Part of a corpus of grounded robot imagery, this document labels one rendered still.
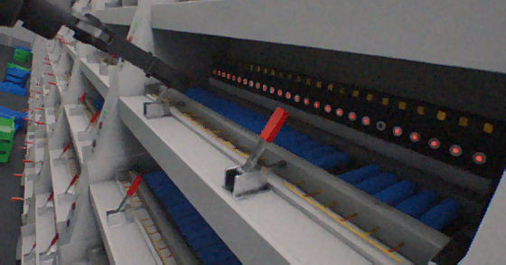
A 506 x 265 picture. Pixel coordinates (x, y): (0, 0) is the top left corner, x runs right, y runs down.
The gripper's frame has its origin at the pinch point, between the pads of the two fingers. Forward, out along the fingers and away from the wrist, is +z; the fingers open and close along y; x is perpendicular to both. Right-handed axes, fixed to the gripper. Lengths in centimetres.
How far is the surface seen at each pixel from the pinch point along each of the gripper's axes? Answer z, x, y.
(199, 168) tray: -0.2, -8.0, 20.6
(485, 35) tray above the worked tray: -2.6, 8.8, 41.5
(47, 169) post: 8, -55, -86
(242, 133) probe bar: 4.7, -2.4, 18.4
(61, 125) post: 5, -36, -86
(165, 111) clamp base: 2.2, -5.5, 0.9
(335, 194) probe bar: 4.9, -3.1, 33.5
